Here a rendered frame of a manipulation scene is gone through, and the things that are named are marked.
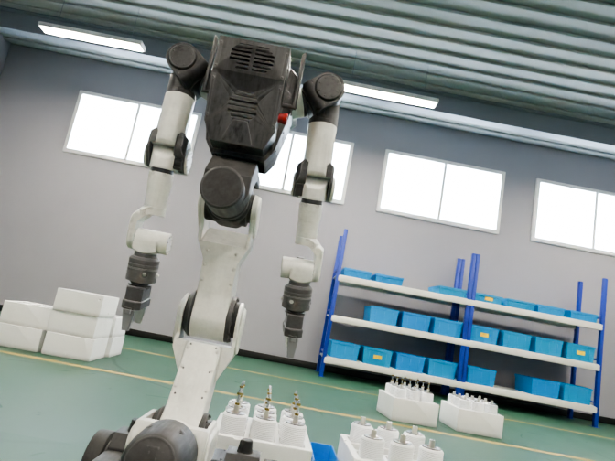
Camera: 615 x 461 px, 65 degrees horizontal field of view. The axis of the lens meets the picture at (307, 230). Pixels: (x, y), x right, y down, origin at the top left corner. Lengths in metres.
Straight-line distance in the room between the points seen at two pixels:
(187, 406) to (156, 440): 0.29
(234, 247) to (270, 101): 0.44
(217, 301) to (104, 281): 6.14
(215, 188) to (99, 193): 6.61
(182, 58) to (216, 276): 0.65
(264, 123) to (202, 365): 0.71
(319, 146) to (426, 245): 6.10
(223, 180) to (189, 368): 0.56
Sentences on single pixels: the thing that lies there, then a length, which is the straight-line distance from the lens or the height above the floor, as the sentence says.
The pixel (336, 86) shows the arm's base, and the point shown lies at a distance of 1.48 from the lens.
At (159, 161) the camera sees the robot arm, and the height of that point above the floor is 1.02.
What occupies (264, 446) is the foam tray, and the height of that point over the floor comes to 0.17.
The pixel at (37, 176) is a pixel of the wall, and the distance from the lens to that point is 8.25.
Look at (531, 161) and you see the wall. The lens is 8.42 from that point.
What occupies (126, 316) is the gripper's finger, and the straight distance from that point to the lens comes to 1.49.
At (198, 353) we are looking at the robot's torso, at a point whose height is 0.50.
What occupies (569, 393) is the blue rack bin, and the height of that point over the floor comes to 0.35.
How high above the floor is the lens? 0.65
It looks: 11 degrees up
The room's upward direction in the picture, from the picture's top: 11 degrees clockwise
